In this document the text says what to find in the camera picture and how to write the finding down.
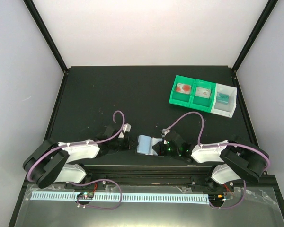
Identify right black frame post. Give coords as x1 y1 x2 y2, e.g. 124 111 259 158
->
232 0 278 73

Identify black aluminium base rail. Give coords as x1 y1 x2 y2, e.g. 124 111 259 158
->
65 165 277 192

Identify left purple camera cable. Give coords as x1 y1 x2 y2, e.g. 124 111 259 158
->
27 110 126 183

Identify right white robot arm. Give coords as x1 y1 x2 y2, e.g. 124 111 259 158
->
151 131 270 191

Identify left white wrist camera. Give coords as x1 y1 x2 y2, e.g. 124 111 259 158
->
118 123 131 139

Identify teal card in bin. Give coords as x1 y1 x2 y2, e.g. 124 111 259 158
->
216 92 230 105

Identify purple camera cable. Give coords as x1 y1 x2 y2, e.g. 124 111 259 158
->
27 110 126 183
167 112 270 175

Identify small circuit board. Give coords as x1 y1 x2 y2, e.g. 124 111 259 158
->
77 192 94 200

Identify middle green bin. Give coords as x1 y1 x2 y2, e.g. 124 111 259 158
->
189 79 216 113

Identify purple cable loop right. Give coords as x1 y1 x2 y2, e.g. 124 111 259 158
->
209 181 247 210

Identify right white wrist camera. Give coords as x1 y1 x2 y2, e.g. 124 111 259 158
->
161 128 171 137

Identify black frame post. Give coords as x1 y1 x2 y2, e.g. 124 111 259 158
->
23 0 68 73
232 0 278 73

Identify left green bin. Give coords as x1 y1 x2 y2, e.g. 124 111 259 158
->
169 75 196 108

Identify purple cable loop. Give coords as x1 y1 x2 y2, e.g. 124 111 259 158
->
209 181 247 210
70 178 123 210

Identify white card red marks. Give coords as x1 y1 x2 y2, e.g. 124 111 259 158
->
195 87 211 99

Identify black leather card holder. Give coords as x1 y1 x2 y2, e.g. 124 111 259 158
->
136 135 163 156

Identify green bin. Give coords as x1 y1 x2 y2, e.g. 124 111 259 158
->
169 75 196 108
189 79 216 113

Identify left black frame post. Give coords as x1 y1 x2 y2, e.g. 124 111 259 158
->
23 0 68 73

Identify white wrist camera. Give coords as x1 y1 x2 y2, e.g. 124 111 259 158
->
118 123 131 139
161 128 171 137

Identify purple cable loop left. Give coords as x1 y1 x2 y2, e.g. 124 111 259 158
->
70 178 123 210

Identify card with red circles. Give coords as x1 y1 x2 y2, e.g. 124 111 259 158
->
176 83 192 95

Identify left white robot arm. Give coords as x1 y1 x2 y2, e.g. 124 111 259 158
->
22 123 137 189

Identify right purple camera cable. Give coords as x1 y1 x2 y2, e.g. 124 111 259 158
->
167 112 270 175

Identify white slotted cable duct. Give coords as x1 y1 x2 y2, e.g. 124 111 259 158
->
30 191 209 205

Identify white bin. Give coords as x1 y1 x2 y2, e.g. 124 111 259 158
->
210 83 237 118

